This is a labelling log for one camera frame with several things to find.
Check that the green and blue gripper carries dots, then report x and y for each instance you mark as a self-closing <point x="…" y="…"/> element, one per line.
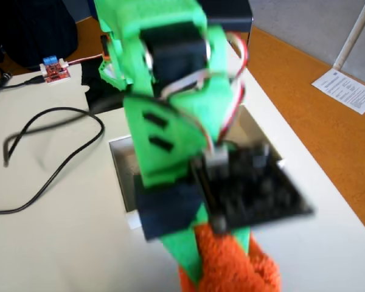
<point x="167" y="213"/>

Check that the orange fluffy object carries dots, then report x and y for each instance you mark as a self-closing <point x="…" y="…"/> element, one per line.
<point x="231" y="267"/>

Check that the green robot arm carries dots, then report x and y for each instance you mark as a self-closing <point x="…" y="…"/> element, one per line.
<point x="130" y="24"/>

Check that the white rectangular open box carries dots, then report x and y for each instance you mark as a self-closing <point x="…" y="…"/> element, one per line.
<point x="121" y="164"/>

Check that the black base mat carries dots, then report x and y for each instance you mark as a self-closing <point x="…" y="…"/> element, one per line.
<point x="94" y="88"/>

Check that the white printed paper sheet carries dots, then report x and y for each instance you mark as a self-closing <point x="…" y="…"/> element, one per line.
<point x="346" y="91"/>

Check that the dark bench seat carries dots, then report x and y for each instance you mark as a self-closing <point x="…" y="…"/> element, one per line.
<point x="228" y="15"/>

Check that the red controller circuit board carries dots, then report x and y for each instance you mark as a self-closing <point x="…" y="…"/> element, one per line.
<point x="54" y="73"/>

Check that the white pole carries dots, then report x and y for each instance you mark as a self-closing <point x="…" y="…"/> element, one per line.
<point x="349" y="36"/>

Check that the black bag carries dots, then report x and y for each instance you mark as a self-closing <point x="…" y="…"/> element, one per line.
<point x="33" y="30"/>

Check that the black camera circuit board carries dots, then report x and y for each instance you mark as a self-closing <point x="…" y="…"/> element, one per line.
<point x="255" y="191"/>

